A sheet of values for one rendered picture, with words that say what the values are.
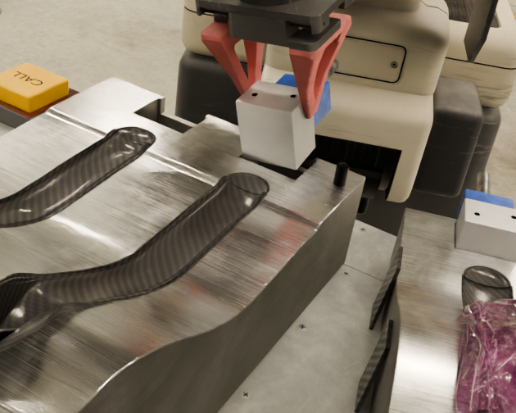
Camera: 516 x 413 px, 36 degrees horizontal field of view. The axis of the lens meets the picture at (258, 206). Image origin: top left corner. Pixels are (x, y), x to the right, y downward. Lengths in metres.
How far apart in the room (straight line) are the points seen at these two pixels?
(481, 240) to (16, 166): 0.37
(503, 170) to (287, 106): 2.11
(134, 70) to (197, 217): 2.31
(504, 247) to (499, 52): 0.66
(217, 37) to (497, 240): 0.27
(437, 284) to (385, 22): 0.46
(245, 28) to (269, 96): 0.07
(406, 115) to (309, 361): 0.47
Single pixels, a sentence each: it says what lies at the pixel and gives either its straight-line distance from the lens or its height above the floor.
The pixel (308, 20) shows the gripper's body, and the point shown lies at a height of 1.03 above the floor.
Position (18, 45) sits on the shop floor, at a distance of 3.04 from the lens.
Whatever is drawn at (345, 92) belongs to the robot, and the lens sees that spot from 1.01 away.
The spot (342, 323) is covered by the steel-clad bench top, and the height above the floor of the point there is 0.80.
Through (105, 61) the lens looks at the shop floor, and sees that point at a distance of 2.94.
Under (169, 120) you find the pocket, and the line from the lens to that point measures 0.73.
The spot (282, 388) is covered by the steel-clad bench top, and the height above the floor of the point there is 0.80.
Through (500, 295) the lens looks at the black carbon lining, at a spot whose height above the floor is 0.85.
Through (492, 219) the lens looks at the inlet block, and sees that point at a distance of 0.67.
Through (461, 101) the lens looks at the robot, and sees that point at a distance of 1.19.
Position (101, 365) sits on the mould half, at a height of 0.93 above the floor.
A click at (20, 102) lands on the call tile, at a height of 0.83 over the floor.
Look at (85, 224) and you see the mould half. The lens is 0.57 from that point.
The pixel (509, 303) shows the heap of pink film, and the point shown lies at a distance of 0.57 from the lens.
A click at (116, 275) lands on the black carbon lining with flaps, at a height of 0.89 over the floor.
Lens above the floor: 1.22
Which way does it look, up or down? 34 degrees down
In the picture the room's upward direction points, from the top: 9 degrees clockwise
